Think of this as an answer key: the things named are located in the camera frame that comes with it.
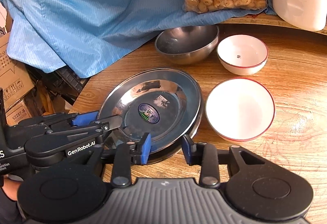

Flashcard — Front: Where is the large white red-rimmed bowl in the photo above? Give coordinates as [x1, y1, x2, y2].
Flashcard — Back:
[205, 78, 275, 143]

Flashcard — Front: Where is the steel plate with sticker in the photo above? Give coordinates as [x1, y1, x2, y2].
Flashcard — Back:
[98, 68, 202, 153]

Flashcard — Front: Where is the small white red-rimmed bowl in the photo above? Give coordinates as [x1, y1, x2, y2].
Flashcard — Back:
[216, 35, 269, 76]

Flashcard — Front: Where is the steel bowl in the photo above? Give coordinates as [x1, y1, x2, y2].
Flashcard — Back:
[155, 25, 219, 65]

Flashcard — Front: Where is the left hand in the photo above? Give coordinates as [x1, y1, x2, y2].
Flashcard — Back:
[2, 175, 22, 201]

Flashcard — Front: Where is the black plastic crate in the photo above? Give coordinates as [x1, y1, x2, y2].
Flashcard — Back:
[55, 65, 89, 93]

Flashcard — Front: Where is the cardboard box V2287-B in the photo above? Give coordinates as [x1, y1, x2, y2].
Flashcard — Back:
[6, 100, 32, 126]

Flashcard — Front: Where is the cardboard box with print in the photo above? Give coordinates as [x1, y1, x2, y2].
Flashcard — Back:
[0, 32, 34, 111]

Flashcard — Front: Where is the blue cloth cover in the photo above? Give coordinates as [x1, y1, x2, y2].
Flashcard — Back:
[0, 0, 277, 79]

